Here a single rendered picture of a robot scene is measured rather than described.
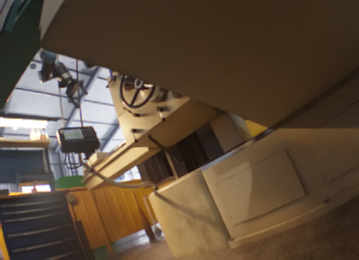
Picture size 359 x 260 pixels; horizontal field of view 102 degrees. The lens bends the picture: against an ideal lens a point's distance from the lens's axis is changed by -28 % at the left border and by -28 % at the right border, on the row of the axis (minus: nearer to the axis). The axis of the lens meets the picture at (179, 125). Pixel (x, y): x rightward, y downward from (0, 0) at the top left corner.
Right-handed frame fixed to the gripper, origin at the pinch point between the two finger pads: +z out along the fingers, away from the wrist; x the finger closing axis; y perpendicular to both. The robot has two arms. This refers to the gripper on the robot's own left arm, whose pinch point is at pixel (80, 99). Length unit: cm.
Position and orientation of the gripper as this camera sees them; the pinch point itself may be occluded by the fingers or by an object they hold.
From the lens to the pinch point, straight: 137.2
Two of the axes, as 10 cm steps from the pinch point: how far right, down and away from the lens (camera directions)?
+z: 6.5, 7.6, -0.3
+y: 3.2, -2.5, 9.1
